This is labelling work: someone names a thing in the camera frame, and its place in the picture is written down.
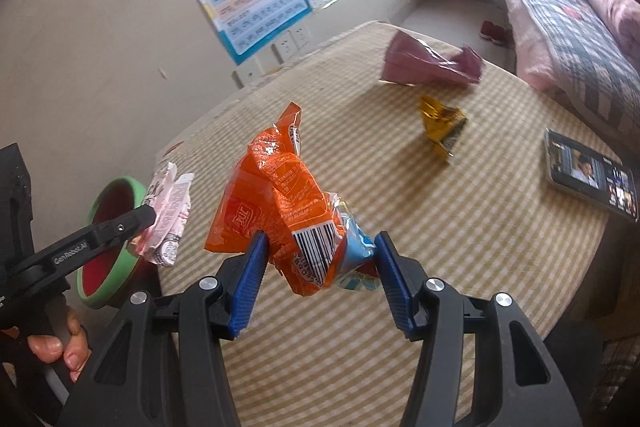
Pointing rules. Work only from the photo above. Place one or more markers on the white wall socket left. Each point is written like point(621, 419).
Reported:
point(246, 74)

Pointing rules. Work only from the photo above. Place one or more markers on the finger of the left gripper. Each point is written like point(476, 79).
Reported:
point(92, 239)

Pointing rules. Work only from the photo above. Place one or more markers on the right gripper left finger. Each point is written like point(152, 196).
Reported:
point(240, 278)

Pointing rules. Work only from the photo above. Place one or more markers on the purple plastic bag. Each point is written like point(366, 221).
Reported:
point(411, 61)

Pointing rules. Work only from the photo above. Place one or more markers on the smartphone with lit screen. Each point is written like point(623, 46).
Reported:
point(583, 172)

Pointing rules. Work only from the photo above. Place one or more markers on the person's left hand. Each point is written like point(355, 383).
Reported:
point(75, 352)

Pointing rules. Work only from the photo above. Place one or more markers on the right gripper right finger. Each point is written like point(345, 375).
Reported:
point(402, 279)

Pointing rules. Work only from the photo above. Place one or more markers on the white wall socket middle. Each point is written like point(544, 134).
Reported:
point(284, 47)

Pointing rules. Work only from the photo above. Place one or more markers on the checkered beige table cloth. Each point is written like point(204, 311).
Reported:
point(487, 220)

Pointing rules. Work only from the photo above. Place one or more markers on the red slippers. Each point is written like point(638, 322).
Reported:
point(496, 34)

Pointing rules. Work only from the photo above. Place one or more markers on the orange snack wrapper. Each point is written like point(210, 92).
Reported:
point(314, 239)

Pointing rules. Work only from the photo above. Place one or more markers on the gold foil wrapper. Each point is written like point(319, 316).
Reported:
point(442, 124)

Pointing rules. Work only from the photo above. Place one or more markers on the white wall socket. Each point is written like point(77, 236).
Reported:
point(301, 36)
point(284, 47)
point(246, 74)

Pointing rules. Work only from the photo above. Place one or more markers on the white wall socket right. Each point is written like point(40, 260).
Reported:
point(301, 36)

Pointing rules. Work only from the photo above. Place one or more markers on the pink floral duvet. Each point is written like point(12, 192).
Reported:
point(622, 18)

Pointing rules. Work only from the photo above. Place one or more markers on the pink bed sheet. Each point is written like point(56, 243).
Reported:
point(533, 59)

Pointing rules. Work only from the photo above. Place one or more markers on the blue plaid quilt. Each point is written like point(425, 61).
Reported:
point(588, 66)

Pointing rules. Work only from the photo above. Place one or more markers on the pink white wrapper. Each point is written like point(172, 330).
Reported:
point(169, 196)

